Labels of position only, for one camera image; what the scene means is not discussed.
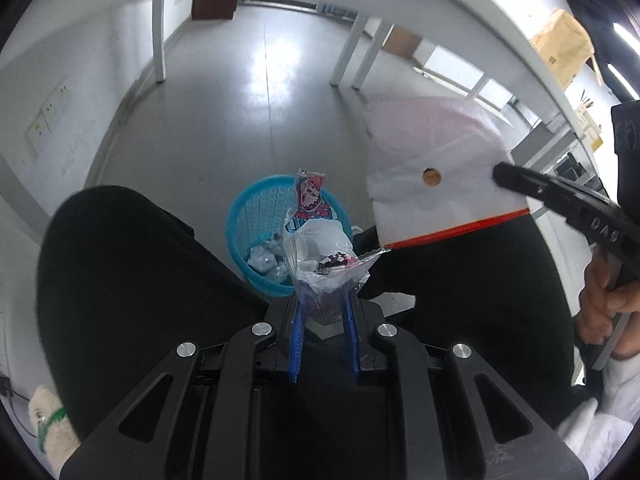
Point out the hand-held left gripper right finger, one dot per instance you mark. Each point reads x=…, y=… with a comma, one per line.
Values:
x=354, y=345

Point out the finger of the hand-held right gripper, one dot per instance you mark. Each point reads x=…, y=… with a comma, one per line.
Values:
x=530, y=182

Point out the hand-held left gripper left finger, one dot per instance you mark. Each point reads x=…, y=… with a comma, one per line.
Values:
x=297, y=345

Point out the clear plastic bag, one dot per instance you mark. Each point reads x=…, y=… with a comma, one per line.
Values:
x=325, y=280

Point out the clear plastic wrap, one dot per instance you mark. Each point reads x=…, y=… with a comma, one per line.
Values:
x=267, y=260

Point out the white pouch with red edge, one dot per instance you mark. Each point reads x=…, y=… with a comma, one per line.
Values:
x=435, y=150

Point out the blue plastic mesh basket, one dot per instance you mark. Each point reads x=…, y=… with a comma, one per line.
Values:
x=255, y=215

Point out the person's right hand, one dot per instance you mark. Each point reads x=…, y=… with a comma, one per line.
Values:
x=607, y=310

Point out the beige pen holder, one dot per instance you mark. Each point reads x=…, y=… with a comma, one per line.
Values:
x=590, y=120

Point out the person's right leg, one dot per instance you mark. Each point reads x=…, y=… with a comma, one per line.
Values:
x=475, y=300

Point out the brown paper bag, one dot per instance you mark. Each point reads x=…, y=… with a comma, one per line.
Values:
x=562, y=45

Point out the white fuzzy item green band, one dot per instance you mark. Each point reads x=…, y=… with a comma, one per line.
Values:
x=52, y=425

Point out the white wall socket panel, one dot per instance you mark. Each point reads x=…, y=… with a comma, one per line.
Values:
x=47, y=117

